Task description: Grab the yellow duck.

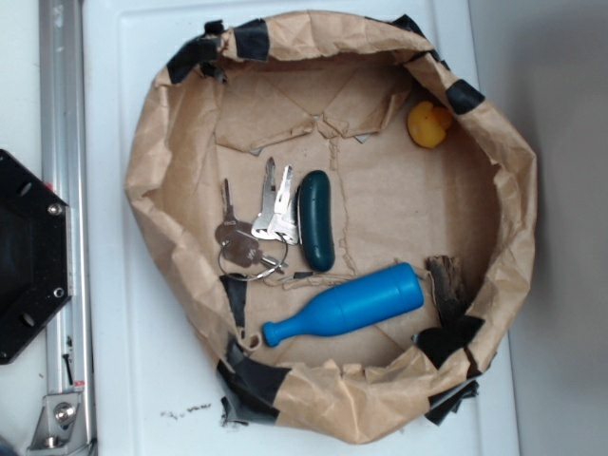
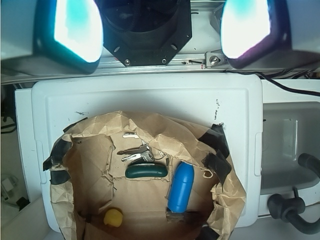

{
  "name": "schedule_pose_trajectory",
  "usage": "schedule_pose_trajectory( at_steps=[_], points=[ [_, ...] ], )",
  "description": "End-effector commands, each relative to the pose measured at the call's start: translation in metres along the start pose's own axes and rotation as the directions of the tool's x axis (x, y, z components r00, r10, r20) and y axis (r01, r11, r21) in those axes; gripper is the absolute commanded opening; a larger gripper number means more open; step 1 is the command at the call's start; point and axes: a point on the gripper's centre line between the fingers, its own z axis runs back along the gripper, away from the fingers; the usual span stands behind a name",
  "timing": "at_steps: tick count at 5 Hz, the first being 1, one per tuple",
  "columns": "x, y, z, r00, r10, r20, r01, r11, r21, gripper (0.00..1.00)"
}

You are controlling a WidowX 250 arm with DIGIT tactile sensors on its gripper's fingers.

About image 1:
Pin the white tray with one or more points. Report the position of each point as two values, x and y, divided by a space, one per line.
156 391

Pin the dark wood bark piece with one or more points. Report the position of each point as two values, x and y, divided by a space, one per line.
448 286

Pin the yellow rubber duck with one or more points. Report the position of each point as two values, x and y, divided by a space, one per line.
428 124

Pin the blue plastic bowling pin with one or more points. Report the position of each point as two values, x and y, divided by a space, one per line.
353 305

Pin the brown paper bag bin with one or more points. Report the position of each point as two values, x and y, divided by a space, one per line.
332 91

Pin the silver key left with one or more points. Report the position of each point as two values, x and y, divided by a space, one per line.
231 227

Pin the aluminium extrusion rail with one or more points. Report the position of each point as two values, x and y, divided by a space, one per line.
68 335

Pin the metal corner bracket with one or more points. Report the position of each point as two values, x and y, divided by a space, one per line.
60 429

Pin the round-head silver key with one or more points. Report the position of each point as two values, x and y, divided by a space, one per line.
244 251

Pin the silver key right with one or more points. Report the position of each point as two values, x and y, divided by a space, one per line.
283 224

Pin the dark green plastic pickle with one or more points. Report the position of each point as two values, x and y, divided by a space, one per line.
315 221

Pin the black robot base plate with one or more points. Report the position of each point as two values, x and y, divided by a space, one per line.
34 260

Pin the silver key middle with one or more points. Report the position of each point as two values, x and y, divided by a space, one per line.
260 227

